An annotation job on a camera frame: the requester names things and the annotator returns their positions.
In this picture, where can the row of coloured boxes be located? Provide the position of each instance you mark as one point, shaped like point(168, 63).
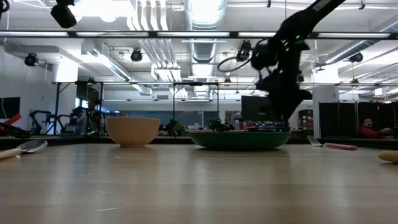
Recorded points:
point(261, 126)

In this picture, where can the green round plate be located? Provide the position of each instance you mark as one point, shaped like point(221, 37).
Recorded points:
point(239, 140)

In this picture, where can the tan round bowl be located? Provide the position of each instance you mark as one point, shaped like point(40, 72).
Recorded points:
point(132, 132)

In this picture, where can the black partition panels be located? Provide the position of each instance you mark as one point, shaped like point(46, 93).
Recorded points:
point(342, 118)

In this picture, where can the black monitor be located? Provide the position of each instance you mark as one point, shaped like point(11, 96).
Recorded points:
point(253, 109)

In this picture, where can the green potted plant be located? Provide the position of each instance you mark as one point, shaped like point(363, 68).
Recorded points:
point(219, 125)
point(177, 128)

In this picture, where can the person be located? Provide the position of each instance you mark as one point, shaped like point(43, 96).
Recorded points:
point(91, 118)
point(368, 132)

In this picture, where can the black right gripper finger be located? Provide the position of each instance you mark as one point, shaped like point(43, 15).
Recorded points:
point(281, 107)
point(297, 104)

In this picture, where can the black wall screen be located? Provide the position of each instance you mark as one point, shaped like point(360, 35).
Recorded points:
point(9, 108)

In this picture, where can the black background robot arm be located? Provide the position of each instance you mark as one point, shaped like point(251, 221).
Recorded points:
point(38, 119)

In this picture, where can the overhead light bar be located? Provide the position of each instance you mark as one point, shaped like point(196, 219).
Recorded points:
point(233, 34)

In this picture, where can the black background station frame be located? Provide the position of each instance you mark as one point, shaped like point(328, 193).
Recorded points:
point(174, 102)
point(57, 109)

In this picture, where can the yellow cloth napkin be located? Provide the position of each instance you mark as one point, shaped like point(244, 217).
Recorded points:
point(390, 156)

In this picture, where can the black metal table frame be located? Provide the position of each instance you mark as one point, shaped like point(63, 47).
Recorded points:
point(174, 140)

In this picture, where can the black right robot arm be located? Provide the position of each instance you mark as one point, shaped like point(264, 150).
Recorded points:
point(311, 18)

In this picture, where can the white pillar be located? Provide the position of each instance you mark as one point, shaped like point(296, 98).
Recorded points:
point(325, 109)

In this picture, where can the silver ceiling air duct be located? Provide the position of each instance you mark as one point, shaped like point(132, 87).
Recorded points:
point(205, 18)

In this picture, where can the shelf with red boxes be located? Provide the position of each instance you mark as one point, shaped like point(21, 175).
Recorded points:
point(306, 119)

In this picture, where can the red and black tool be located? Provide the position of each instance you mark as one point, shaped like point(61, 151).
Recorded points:
point(14, 130)

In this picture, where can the black hanging camera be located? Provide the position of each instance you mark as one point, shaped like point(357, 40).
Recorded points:
point(244, 51)
point(356, 58)
point(136, 55)
point(31, 59)

